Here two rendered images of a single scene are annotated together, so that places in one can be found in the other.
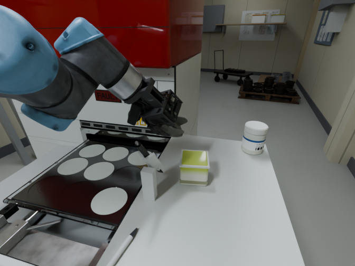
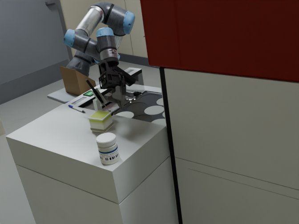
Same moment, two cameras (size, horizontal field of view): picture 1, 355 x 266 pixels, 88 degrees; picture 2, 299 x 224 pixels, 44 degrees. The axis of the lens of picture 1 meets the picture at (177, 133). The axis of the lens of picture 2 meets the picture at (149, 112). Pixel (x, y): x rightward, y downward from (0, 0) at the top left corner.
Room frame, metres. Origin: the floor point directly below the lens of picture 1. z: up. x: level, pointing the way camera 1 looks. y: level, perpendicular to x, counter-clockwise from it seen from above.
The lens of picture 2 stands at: (1.17, -1.23, 1.69)
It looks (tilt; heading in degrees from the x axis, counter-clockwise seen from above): 26 degrees down; 115
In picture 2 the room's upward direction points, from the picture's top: 8 degrees counter-clockwise
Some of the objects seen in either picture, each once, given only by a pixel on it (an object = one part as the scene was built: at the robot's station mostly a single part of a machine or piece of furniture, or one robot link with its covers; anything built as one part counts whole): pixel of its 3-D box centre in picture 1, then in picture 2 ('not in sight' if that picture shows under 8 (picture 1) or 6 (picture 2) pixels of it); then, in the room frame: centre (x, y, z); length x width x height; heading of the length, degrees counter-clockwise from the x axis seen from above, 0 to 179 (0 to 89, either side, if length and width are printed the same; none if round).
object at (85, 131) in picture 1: (124, 141); not in sight; (0.72, 0.24, 0.89); 0.44 x 0.02 x 0.10; 76
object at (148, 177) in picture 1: (151, 171); (99, 103); (0.35, 0.06, 1.03); 0.06 x 0.04 x 0.13; 166
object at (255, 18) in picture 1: (258, 19); not in sight; (6.99, -2.61, 1.79); 0.41 x 0.34 x 0.23; 67
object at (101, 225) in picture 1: (58, 214); (125, 105); (0.34, 0.32, 0.90); 0.38 x 0.01 x 0.01; 76
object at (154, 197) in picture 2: not in sight; (141, 192); (0.39, 0.22, 0.41); 0.96 x 0.64 x 0.82; 76
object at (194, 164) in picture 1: (194, 167); (101, 121); (0.40, -0.05, 1.00); 0.07 x 0.07 x 0.07; 85
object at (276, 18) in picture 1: (277, 19); not in sight; (6.77, -3.12, 1.79); 0.39 x 0.32 x 0.22; 67
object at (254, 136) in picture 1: (253, 138); (107, 148); (0.54, -0.26, 1.01); 0.07 x 0.07 x 0.10
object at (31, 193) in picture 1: (99, 171); (154, 110); (0.51, 0.27, 0.90); 0.34 x 0.34 x 0.01; 76
